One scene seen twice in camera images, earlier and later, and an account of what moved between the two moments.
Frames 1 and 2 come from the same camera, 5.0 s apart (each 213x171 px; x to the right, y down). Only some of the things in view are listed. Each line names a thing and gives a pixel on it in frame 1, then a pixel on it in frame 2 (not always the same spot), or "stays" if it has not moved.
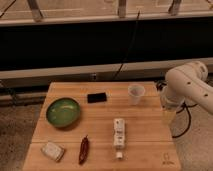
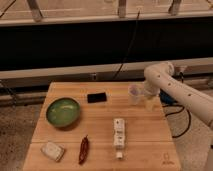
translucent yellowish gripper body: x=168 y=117 → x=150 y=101
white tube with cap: x=119 y=136 stays
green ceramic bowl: x=63 y=112 stays
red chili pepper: x=84 y=150 stays
